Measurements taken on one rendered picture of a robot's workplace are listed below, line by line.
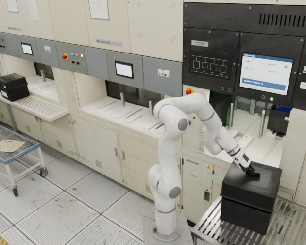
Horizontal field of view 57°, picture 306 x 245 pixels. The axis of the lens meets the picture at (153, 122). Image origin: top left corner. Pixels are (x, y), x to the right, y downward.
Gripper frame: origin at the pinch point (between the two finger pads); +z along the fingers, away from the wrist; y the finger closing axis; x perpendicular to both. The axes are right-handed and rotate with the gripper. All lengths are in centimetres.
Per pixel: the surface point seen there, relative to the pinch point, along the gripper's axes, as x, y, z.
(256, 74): -27, 30, -41
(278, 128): 4, 80, 11
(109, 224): 163, 3, -9
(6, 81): 209, 47, -204
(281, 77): -38, 28, -32
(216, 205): 35.7, -2.4, 10.2
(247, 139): 23, 64, 2
